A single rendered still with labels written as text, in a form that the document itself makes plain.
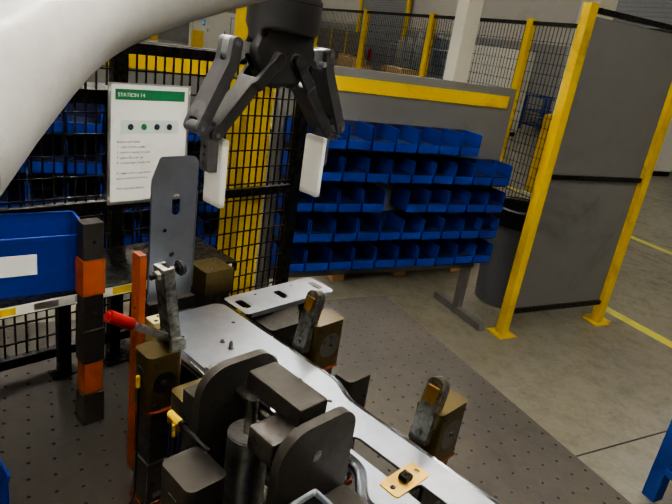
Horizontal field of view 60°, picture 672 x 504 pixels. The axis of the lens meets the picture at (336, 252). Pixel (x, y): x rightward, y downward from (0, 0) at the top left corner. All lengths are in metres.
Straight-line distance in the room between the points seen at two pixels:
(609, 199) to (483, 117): 1.06
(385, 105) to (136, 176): 1.86
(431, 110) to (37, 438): 2.58
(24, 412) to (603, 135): 3.36
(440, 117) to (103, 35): 3.15
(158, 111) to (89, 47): 1.30
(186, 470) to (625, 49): 3.48
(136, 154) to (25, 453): 0.74
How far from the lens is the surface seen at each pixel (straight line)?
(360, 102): 3.13
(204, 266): 1.46
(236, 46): 0.58
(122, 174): 1.60
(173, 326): 1.10
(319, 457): 0.77
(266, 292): 1.50
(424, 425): 1.08
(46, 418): 1.57
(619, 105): 3.96
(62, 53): 0.29
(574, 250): 4.09
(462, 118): 3.52
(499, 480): 1.55
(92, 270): 1.34
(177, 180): 1.34
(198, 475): 0.82
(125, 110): 1.57
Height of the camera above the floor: 1.63
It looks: 20 degrees down
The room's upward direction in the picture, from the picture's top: 9 degrees clockwise
